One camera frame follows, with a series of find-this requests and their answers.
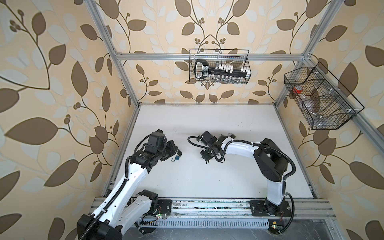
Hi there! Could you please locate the blue padlock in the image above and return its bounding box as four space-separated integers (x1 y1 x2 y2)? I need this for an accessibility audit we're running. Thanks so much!
171 155 180 163

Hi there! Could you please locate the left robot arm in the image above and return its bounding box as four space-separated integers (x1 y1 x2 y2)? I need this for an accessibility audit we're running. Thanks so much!
77 130 182 240

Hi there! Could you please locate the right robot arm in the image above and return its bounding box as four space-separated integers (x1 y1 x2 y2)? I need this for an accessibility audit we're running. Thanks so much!
196 132 296 207

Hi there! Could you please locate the black socket holder tool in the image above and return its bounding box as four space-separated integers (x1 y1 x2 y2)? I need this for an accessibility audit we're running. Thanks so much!
192 59 251 79

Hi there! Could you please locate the red item in basket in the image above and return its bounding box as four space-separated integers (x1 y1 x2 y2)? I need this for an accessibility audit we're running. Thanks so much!
293 85 303 95

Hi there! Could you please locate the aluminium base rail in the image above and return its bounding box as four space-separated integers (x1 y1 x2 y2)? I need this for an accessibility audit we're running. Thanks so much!
100 196 336 232

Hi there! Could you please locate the black wire basket back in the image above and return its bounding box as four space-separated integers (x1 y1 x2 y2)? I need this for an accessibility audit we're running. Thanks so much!
189 48 252 85

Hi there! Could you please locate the black wire basket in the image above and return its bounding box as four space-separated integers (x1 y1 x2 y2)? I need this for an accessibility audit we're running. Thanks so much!
189 48 252 85
284 62 365 130

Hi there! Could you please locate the aluminium frame horizontal bar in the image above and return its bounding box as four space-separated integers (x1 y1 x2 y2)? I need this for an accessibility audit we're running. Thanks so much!
116 52 305 62

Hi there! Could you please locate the black wire basket right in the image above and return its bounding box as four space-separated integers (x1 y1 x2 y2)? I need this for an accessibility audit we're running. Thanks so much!
284 62 365 130

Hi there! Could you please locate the aluminium frame corner post left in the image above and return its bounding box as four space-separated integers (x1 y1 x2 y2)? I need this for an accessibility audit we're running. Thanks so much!
85 0 140 109

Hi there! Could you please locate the aluminium frame corner post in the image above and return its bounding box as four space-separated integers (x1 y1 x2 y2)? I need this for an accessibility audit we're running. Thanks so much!
274 0 344 108
85 0 140 109

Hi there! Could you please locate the aluminium frame corner post right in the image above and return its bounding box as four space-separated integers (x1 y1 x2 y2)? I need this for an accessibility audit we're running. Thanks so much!
274 0 344 108

